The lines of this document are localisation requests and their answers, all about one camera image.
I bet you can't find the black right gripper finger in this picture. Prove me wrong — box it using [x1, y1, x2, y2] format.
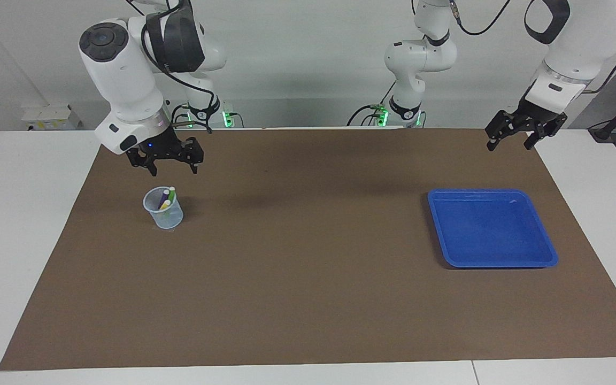
[126, 147, 159, 177]
[180, 137, 204, 175]

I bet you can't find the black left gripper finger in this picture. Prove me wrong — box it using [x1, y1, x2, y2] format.
[486, 110, 522, 152]
[523, 120, 560, 150]

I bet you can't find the translucent plastic cup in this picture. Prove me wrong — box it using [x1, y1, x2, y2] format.
[143, 187, 184, 230]

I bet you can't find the blue plastic tray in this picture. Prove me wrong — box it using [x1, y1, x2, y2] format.
[427, 189, 559, 269]

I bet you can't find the white power strip box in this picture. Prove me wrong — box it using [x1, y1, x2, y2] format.
[22, 103, 81, 130]

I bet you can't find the brown table mat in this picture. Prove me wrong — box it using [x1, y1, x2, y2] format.
[0, 128, 616, 371]

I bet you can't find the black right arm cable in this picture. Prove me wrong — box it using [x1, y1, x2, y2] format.
[124, 0, 218, 134]

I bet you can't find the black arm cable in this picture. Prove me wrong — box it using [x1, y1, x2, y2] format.
[449, 0, 513, 38]
[124, 0, 218, 134]

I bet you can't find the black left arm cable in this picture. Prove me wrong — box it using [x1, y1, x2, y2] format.
[449, 0, 513, 38]

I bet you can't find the black left base cable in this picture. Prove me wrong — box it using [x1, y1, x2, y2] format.
[346, 79, 397, 127]

